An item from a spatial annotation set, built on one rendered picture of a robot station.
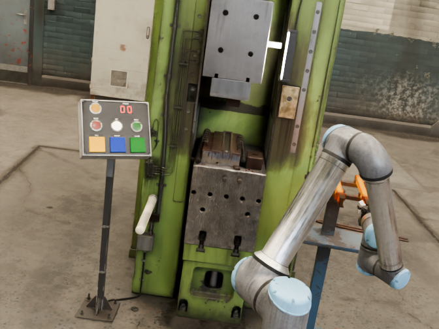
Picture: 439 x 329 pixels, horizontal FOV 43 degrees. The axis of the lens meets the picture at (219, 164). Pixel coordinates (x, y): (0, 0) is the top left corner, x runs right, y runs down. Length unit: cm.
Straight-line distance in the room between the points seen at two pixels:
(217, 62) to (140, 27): 533
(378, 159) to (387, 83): 725
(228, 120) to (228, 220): 69
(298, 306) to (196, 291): 141
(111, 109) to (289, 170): 102
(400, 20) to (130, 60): 407
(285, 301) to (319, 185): 43
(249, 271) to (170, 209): 124
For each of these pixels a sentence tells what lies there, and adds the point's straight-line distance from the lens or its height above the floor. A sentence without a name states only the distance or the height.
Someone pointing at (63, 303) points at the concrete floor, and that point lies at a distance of 338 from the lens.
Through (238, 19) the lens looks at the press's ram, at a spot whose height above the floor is 166.
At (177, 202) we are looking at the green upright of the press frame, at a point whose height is 62.
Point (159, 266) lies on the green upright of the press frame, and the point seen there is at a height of 21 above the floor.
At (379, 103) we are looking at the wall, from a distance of 925.
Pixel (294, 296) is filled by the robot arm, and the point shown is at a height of 86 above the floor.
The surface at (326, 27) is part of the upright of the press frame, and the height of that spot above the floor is 168.
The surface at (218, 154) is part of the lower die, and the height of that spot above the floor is 97.
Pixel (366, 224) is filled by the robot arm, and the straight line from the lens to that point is 240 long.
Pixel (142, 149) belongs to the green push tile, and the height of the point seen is 99.
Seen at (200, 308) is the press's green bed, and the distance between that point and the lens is 326.
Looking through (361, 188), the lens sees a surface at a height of 96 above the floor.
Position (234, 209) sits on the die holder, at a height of 70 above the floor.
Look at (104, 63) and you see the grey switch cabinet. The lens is 828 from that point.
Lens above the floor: 179
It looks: 17 degrees down
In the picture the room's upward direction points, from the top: 8 degrees clockwise
